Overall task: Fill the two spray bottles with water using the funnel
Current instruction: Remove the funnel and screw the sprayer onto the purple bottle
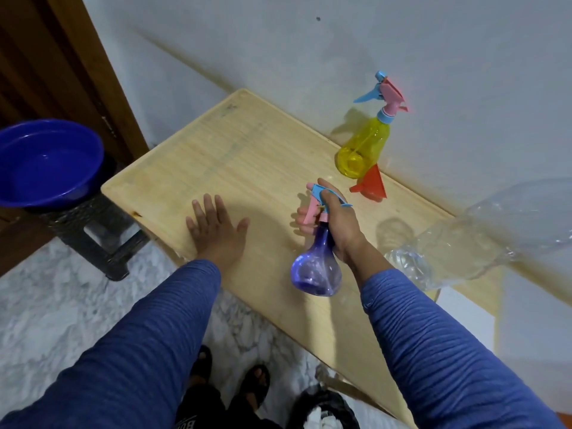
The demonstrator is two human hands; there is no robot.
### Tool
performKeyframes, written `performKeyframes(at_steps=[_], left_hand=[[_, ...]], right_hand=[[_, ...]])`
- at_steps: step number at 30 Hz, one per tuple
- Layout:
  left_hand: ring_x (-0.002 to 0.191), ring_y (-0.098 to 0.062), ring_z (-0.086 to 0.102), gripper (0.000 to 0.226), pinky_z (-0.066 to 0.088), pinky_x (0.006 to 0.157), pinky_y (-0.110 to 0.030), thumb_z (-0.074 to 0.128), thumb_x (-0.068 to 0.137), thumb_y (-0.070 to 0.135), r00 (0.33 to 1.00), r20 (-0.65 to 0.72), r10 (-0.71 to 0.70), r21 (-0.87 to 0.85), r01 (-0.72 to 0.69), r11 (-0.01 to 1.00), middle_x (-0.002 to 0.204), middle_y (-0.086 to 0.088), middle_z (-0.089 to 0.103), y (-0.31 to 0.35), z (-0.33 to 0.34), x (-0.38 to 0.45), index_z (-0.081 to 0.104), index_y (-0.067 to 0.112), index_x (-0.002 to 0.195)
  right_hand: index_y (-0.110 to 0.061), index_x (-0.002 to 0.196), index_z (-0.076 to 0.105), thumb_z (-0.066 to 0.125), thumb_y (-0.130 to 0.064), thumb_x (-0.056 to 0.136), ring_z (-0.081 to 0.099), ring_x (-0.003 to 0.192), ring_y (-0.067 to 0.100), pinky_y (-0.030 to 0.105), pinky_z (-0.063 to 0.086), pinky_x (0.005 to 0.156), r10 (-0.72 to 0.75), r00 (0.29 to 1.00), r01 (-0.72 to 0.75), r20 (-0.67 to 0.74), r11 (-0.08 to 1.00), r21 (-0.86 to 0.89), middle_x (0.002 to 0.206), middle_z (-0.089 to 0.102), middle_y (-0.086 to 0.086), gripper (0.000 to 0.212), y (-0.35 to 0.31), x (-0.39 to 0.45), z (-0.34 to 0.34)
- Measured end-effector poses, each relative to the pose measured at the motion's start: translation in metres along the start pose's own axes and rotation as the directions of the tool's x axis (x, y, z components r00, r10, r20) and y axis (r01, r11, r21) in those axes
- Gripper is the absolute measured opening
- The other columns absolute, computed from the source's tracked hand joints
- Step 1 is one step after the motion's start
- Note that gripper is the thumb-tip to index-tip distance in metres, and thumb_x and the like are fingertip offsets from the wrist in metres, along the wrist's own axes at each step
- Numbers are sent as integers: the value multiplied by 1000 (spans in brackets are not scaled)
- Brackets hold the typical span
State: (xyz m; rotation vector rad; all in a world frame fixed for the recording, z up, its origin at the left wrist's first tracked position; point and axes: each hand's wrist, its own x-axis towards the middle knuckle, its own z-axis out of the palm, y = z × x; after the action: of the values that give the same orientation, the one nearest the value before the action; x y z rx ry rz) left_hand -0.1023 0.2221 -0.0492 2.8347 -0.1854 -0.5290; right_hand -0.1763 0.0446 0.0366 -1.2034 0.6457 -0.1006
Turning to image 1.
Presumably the person's leg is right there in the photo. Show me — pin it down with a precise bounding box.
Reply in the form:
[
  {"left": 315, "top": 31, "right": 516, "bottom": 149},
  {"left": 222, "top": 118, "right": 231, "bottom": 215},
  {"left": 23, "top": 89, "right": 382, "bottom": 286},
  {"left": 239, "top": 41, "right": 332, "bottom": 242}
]
[
  {"left": 225, "top": 395, "right": 282, "bottom": 429},
  {"left": 174, "top": 381, "right": 226, "bottom": 429}
]

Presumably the person's right forearm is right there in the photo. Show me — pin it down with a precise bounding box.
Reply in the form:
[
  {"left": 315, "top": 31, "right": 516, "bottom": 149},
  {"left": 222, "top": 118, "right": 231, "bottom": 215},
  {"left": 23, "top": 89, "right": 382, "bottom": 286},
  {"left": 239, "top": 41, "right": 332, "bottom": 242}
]
[{"left": 346, "top": 243, "right": 566, "bottom": 429}]

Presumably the crumpled white paper waste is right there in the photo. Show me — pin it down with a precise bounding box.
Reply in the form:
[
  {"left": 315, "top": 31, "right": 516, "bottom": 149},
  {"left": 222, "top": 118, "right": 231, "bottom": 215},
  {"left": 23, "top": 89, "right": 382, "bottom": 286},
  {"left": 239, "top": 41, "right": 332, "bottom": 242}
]
[{"left": 303, "top": 406, "right": 345, "bottom": 429}]

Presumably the yellow spray bottle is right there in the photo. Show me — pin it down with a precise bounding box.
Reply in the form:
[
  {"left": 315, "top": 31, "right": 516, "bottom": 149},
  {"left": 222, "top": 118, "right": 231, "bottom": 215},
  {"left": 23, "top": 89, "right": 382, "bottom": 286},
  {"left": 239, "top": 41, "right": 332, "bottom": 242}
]
[{"left": 335, "top": 116, "right": 392, "bottom": 180}]

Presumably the blue plastic basin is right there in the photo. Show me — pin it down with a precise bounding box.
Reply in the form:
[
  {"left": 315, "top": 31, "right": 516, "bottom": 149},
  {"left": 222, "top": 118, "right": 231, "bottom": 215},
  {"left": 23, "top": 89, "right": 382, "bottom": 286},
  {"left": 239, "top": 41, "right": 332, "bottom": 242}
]
[{"left": 0, "top": 119, "right": 106, "bottom": 209}]

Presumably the white paper sheet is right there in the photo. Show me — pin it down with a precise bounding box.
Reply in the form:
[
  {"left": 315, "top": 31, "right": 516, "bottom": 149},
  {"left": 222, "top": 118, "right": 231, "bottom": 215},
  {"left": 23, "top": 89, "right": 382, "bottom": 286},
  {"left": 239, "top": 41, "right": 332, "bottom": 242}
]
[{"left": 436, "top": 286, "right": 497, "bottom": 353}]

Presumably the clear plastic water bottle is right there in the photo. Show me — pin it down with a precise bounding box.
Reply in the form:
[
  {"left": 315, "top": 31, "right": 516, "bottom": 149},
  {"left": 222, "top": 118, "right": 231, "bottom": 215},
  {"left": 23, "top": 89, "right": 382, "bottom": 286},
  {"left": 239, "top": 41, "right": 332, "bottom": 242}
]
[{"left": 386, "top": 177, "right": 572, "bottom": 292}]

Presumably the person's left forearm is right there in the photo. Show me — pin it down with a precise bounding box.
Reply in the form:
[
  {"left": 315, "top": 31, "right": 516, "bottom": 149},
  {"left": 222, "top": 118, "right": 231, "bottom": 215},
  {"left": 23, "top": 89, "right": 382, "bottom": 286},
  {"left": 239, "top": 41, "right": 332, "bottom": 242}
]
[{"left": 0, "top": 256, "right": 223, "bottom": 429}]

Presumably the black mesh basket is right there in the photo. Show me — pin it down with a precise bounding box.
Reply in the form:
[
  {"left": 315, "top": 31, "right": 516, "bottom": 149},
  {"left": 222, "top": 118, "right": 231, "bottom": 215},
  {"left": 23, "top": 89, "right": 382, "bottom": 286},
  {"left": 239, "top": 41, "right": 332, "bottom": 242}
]
[{"left": 285, "top": 384, "right": 360, "bottom": 429}]

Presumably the person's left leg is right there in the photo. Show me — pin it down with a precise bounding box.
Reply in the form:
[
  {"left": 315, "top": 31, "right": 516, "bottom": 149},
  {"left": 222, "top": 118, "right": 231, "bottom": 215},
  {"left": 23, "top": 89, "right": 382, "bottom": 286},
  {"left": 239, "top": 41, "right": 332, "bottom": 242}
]
[{"left": 174, "top": 381, "right": 226, "bottom": 429}]

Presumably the black plastic stool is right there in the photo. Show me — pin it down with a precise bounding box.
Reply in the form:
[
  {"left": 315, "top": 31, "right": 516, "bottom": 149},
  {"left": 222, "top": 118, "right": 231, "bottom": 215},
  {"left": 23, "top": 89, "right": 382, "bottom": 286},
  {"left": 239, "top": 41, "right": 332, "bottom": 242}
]
[{"left": 26, "top": 156, "right": 151, "bottom": 282}]

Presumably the purple spray bottle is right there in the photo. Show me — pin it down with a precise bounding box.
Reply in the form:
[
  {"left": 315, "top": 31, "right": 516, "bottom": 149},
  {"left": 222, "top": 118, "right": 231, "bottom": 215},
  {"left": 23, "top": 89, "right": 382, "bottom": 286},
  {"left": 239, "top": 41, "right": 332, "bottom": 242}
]
[{"left": 290, "top": 220, "right": 343, "bottom": 298}]

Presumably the person's left black sandal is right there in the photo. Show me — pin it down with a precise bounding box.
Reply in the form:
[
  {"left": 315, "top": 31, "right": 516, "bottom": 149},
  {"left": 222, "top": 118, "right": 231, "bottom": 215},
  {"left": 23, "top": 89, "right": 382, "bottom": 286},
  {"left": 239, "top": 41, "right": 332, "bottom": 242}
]
[{"left": 189, "top": 344, "right": 213, "bottom": 385}]

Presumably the person's black sandal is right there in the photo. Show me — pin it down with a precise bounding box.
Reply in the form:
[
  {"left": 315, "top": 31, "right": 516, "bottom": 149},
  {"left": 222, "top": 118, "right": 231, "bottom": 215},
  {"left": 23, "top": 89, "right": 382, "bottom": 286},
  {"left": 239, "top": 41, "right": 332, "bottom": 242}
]
[
  {"left": 189, "top": 344, "right": 213, "bottom": 385},
  {"left": 239, "top": 363, "right": 271, "bottom": 412}
]

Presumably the person's right leg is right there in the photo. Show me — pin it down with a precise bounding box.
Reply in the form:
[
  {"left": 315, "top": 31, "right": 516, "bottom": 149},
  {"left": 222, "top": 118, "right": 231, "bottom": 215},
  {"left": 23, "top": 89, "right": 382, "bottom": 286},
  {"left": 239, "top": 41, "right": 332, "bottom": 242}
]
[{"left": 225, "top": 395, "right": 282, "bottom": 429}]

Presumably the person's left hand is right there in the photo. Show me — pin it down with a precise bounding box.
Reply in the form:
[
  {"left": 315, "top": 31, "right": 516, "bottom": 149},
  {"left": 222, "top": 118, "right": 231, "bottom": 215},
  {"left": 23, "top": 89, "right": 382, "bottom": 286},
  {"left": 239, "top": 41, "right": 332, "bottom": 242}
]
[{"left": 185, "top": 193, "right": 251, "bottom": 274}]

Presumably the person's right hand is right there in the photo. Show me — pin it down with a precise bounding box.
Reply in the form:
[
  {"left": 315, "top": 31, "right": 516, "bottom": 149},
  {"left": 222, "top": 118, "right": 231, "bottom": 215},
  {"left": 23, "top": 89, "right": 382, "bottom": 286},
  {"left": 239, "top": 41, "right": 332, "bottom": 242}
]
[{"left": 294, "top": 177, "right": 369, "bottom": 266}]

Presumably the person's right black sandal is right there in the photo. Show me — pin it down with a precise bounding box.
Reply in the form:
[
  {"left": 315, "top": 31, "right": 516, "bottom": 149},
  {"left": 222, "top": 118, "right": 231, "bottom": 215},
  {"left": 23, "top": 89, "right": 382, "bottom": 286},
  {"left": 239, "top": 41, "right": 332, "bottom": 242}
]
[{"left": 239, "top": 363, "right": 271, "bottom": 412}]

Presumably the orange plastic funnel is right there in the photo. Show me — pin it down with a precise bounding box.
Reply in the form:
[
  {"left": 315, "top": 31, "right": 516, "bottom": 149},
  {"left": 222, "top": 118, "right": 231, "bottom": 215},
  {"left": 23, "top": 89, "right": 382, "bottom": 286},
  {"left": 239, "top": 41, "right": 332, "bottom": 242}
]
[{"left": 349, "top": 163, "right": 388, "bottom": 203}]

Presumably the brown wooden door frame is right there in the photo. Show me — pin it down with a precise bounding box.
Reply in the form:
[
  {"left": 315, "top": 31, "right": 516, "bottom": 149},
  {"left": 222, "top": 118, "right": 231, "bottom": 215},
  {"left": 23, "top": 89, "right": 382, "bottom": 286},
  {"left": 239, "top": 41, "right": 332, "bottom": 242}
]
[{"left": 0, "top": 0, "right": 151, "bottom": 278}]

